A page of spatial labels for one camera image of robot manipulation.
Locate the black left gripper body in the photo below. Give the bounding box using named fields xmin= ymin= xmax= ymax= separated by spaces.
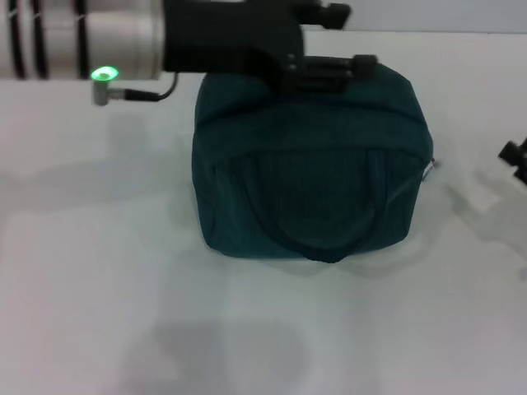
xmin=162 ymin=0 xmax=306 ymax=90

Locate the dark teal fabric bag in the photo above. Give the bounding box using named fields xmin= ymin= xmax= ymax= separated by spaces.
xmin=190 ymin=61 xmax=440 ymax=264

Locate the left arm connector cable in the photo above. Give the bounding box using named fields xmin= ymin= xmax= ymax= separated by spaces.
xmin=90 ymin=72 xmax=180 ymax=106

